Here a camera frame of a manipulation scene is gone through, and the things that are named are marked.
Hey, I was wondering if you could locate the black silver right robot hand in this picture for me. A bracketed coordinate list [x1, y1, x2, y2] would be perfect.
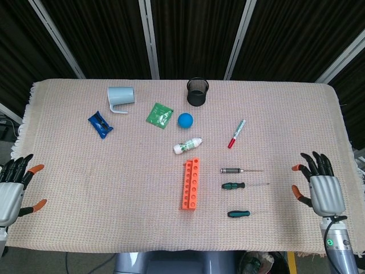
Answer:
[291, 151, 348, 222]

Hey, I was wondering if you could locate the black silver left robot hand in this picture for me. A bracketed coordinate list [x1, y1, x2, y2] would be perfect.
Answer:
[0, 154, 48, 228]

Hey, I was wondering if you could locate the green black striped screwdriver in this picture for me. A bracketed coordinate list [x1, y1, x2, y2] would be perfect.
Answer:
[221, 182, 270, 191]

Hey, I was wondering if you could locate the black precision screwdriver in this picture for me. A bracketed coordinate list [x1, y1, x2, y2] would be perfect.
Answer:
[220, 167, 263, 175]

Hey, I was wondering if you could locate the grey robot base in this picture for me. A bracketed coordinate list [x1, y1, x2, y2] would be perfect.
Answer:
[113, 250, 246, 274]

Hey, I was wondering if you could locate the teal black screwdriver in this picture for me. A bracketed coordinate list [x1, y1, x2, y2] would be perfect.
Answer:
[227, 210, 267, 219]

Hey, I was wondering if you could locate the orange hole block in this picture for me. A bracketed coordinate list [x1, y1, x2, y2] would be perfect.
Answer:
[180, 157, 201, 212]

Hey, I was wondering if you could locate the black trash bin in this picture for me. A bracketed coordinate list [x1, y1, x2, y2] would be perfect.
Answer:
[238, 251, 289, 274]

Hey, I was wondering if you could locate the beige woven tablecloth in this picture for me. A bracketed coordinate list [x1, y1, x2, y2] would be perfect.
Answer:
[10, 78, 365, 255]

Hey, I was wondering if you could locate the red capped marker pen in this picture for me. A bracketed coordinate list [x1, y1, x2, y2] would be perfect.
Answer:
[227, 119, 247, 150]

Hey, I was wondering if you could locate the blue snack packet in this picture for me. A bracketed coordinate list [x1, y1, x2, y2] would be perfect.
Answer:
[87, 110, 114, 140]

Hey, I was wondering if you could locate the white green glue bottle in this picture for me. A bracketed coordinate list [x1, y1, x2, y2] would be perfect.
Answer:
[173, 136, 204, 155]

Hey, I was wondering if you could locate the light blue plastic mug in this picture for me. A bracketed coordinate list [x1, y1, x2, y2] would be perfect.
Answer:
[107, 86, 136, 115]

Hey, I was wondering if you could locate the blue ball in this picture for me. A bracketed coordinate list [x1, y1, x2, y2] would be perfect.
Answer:
[177, 112, 194, 130]

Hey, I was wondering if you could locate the black mesh pen cup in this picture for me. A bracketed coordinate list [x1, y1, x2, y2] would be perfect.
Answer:
[186, 76, 210, 108]

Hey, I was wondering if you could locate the green sachet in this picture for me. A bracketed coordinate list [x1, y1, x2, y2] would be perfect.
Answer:
[145, 102, 175, 130]

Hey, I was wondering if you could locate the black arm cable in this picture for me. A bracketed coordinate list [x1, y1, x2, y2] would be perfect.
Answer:
[323, 216, 348, 257]

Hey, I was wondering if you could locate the aluminium frame post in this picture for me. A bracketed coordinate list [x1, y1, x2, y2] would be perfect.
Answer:
[315, 35, 365, 84]
[138, 0, 160, 80]
[0, 102, 23, 126]
[27, 0, 86, 80]
[224, 0, 256, 80]

